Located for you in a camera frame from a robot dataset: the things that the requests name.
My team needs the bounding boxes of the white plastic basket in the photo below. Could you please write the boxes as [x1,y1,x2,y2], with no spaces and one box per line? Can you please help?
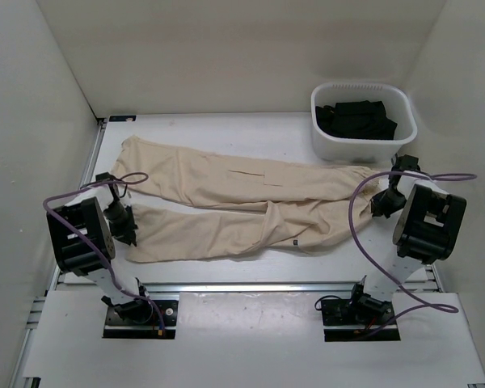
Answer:
[310,82,418,163]

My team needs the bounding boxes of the aluminium front rail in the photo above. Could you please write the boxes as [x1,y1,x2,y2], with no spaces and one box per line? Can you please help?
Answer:
[146,282,354,293]

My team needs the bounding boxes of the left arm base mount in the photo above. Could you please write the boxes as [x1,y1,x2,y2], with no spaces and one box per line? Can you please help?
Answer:
[101,296,179,340]

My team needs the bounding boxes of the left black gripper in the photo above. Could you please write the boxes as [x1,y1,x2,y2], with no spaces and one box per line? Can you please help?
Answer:
[103,203,138,249]

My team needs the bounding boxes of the aluminium right rail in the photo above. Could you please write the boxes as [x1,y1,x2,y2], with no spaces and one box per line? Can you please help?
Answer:
[424,265,438,283]

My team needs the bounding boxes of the beige trousers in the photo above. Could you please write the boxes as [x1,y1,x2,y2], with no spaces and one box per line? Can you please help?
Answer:
[112,136,379,264]

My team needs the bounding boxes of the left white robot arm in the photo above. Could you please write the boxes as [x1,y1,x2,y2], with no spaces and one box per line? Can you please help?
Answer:
[44,172,154,324]

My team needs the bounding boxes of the black clothes in basket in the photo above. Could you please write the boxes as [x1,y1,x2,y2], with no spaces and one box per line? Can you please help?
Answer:
[314,100,398,141]

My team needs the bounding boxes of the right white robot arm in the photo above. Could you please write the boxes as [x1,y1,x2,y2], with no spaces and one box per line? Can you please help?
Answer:
[347,155,467,323]

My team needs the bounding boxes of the aluminium left rail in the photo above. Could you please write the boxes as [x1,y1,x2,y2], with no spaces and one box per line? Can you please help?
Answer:
[44,117,108,297]

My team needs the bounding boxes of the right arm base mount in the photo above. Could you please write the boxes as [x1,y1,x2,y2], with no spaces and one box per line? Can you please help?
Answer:
[314,295,401,343]

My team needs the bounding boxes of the aluminium rail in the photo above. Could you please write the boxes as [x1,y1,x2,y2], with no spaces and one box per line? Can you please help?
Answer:
[44,117,108,297]
[424,265,438,283]
[146,282,354,293]

